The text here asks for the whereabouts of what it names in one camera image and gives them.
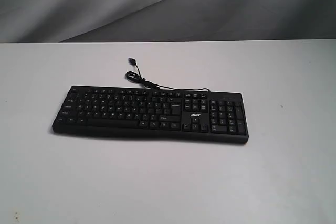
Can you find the black Acer keyboard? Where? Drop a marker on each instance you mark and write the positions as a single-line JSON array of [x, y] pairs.
[[150, 114]]

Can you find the grey fabric backdrop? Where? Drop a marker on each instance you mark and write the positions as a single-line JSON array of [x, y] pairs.
[[165, 20]]

